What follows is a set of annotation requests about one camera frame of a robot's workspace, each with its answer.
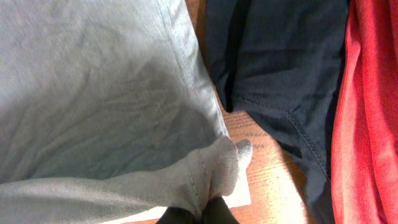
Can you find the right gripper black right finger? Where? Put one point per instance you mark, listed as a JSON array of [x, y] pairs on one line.
[[217, 212]]

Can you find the navy blue garment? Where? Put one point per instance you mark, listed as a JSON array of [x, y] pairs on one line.
[[281, 61]]

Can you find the light blue t-shirt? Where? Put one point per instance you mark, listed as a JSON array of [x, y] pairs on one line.
[[108, 115]]

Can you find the red crumpled garment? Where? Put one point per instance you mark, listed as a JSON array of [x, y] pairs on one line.
[[364, 144]]

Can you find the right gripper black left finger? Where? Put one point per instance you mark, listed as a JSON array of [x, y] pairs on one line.
[[176, 216]]

